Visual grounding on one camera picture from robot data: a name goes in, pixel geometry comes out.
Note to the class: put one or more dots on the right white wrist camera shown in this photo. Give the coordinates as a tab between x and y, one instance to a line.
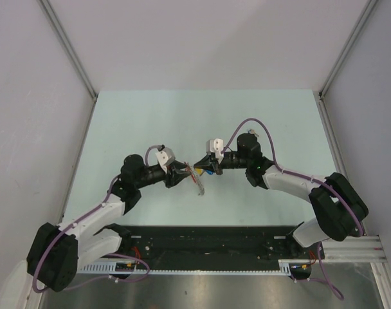
215	148

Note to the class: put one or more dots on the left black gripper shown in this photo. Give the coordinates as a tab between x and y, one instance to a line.
175	176

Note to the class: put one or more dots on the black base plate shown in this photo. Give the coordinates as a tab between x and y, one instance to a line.
217	248

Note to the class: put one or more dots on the left aluminium corner post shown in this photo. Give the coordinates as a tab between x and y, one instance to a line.
62	36

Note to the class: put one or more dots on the aluminium frame rail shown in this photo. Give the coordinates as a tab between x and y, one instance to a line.
351	250

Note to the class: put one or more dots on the white cable duct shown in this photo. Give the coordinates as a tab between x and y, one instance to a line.
107	267

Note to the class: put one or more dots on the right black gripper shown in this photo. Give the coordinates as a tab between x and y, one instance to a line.
208	162

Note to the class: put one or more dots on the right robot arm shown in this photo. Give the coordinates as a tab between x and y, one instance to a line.
338	208

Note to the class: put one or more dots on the aluminium corner post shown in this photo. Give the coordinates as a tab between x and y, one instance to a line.
350	42
62	36

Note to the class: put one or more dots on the right aluminium corner post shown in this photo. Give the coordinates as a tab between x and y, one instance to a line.
350	42

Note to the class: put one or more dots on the dark blue tag key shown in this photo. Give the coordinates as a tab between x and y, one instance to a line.
252	131

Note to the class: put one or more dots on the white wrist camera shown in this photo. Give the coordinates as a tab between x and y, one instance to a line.
215	148
165	157

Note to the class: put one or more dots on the right side aluminium rail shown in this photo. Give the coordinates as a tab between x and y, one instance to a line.
330	135

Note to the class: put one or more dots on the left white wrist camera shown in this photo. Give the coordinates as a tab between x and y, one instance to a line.
165	157

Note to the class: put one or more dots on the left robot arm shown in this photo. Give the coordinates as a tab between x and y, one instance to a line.
59	251

